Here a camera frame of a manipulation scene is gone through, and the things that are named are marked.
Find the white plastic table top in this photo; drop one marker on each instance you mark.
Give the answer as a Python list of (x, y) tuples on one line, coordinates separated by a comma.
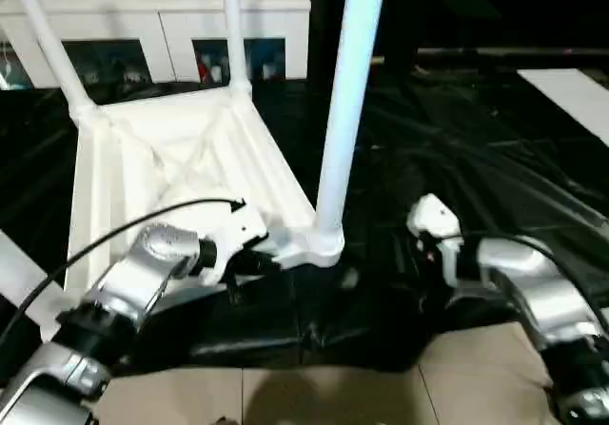
[(143, 149)]

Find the white plastic table leg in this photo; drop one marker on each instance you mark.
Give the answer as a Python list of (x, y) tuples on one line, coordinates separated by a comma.
[(342, 111), (235, 30), (24, 273), (47, 40)]

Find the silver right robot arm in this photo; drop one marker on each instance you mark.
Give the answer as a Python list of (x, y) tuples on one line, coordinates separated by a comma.
[(542, 292)]

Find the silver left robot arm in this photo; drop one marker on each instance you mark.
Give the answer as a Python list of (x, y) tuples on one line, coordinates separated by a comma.
[(128, 273)]

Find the black work surface mat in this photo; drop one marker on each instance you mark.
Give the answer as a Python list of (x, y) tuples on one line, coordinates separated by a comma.
[(476, 182)]

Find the white flat board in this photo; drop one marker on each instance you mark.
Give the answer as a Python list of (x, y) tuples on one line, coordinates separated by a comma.
[(566, 97)]

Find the black metal bar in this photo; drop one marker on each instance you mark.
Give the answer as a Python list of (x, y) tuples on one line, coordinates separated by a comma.
[(514, 52)]

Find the white glass-door cabinet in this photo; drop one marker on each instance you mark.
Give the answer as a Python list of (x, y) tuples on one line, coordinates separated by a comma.
[(181, 21)]

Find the white and turquoise rack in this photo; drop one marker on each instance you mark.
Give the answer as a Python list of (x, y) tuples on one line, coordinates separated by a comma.
[(12, 68)]

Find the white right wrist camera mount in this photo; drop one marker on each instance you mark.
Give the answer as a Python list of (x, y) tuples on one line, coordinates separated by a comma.
[(435, 216)]

